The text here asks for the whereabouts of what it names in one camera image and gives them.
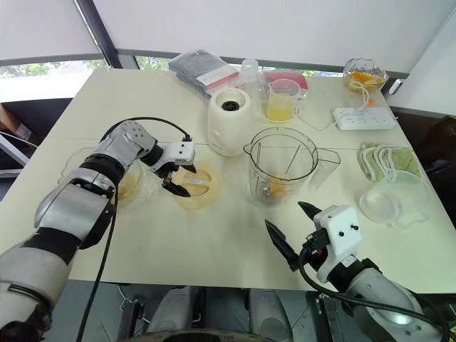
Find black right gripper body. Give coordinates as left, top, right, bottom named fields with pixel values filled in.
left=301, top=227, right=331, bottom=274

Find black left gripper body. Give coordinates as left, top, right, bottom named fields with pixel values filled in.
left=153, top=162, right=187, bottom=187

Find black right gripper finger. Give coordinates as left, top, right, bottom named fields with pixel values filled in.
left=297, top=201, right=323, bottom=224
left=264, top=219, right=300, bottom=272

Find small clear plastic cup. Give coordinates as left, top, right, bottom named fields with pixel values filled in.
left=358, top=170, right=431, bottom=228

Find cream blender lid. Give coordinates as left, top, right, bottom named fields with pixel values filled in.
left=172, top=160, right=222, bottom=212

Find cream blender base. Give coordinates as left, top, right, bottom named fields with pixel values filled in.
left=207, top=88, right=254, bottom=157

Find clear blender jar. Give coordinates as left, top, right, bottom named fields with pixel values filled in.
left=243, top=127, right=341, bottom=208

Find glass bowl of orange peels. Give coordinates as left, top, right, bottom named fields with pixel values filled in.
left=343, top=58, right=388, bottom=93

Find wavy clear glass bowl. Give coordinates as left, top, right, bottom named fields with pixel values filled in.
left=62, top=147, right=160, bottom=210

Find grey rounded shape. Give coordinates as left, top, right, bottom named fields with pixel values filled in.
left=248, top=287, right=294, bottom=342
left=147, top=286, right=200, bottom=334

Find bagged dark cloth pack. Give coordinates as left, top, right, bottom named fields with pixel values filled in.
left=167, top=50, right=240, bottom=100

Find measuring cup with juice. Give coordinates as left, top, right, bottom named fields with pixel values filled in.
left=266, top=78, right=307, bottom=123

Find white power strip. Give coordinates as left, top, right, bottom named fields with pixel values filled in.
left=333, top=108, right=397, bottom=131

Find green cloth with white trim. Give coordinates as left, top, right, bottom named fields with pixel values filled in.
left=358, top=142, right=422, bottom=182

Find clear plastic bottle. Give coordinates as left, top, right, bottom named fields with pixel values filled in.
left=237, top=58, right=269, bottom=104

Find red flat pack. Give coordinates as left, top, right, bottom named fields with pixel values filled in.
left=265, top=71, right=310, bottom=90

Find black chair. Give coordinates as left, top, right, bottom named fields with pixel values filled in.
left=418, top=115, right=456, bottom=175

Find brown cardboard box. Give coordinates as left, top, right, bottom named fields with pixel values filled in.
left=0, top=106, right=40, bottom=145

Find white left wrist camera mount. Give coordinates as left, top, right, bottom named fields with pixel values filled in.
left=162, top=141, right=196, bottom=168

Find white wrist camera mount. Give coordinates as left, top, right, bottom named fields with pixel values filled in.
left=162, top=141, right=196, bottom=168
left=313, top=204, right=361, bottom=284

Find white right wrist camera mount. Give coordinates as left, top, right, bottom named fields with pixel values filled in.
left=313, top=204, right=361, bottom=284

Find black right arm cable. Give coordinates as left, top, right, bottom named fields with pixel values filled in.
left=298, top=247, right=452, bottom=342

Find black metal bracket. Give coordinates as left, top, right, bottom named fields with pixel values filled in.
left=315, top=294, right=346, bottom=342
left=119, top=299, right=145, bottom=336

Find white power cord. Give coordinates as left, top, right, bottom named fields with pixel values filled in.
left=297, top=113, right=339, bottom=130

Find white string with orange tag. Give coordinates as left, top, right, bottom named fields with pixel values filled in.
left=351, top=80, right=377, bottom=112

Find black window frame bar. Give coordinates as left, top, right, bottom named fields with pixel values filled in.
left=74, top=0, right=124, bottom=68

